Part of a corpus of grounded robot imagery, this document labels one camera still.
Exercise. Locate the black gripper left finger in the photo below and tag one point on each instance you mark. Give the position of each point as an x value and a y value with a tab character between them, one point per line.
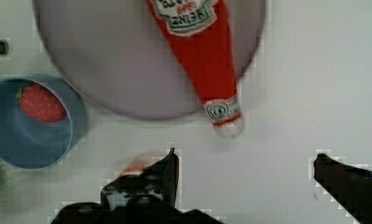
159	179

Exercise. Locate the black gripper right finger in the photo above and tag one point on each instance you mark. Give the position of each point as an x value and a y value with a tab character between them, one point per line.
350	186

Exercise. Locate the red plush ketchup bottle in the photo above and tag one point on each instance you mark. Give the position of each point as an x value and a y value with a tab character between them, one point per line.
200	38

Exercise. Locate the grey round plate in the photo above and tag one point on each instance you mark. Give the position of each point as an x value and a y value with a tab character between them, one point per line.
114	53

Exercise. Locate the plush orange slice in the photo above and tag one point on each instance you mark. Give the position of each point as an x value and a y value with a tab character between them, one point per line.
138	165

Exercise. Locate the plush strawberry in bowl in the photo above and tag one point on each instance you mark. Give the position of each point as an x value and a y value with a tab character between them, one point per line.
40	104

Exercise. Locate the blue bowl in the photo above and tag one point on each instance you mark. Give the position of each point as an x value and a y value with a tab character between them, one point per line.
34	145

